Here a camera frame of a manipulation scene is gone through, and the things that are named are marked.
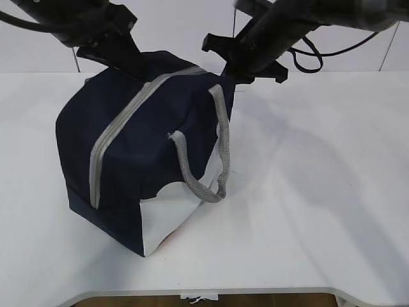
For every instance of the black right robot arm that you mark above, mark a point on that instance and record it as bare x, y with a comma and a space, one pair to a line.
275, 27

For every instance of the navy blue lunch bag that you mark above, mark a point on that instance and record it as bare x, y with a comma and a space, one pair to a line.
139, 157

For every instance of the white tape label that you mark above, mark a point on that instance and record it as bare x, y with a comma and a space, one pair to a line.
196, 298

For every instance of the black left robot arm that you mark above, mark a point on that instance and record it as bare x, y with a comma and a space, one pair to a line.
44, 14

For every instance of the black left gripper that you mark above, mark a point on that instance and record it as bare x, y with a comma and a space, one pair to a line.
101, 30

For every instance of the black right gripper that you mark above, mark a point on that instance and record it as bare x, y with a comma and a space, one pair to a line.
237, 54

